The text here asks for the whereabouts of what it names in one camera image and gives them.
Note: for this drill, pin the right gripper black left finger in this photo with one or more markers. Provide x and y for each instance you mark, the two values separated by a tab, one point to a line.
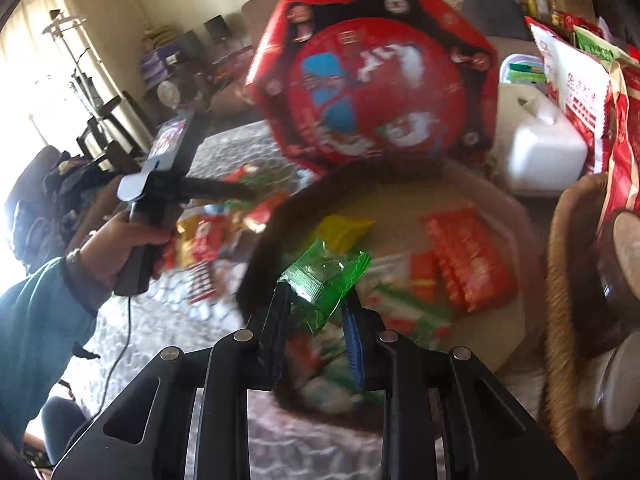
144	432

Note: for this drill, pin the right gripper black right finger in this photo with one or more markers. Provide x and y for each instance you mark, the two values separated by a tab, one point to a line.
444	412

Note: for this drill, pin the green transparent snack packet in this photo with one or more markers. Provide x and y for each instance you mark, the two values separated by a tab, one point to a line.
320	279

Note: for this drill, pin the teal sleeved left forearm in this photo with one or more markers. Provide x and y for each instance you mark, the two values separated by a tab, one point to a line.
43	319

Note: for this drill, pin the person's left hand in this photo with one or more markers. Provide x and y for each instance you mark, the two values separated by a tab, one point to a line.
106	252

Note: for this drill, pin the red white patterned snack packet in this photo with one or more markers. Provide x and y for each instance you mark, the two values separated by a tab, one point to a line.
209	238

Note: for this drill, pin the wicker basket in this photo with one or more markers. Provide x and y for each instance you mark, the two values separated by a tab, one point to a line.
577	326

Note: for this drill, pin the orange-red snack packet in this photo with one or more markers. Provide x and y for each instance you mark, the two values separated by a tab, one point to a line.
476	276

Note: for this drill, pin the yellow snack packet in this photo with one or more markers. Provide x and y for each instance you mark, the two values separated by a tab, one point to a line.
341	233

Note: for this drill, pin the red octagonal box base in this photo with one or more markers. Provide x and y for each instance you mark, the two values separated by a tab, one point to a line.
397	192

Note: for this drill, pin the red octagonal box lid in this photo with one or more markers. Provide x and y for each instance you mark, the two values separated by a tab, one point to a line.
373	86

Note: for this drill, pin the white plastic jug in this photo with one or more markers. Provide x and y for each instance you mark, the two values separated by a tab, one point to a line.
537	151

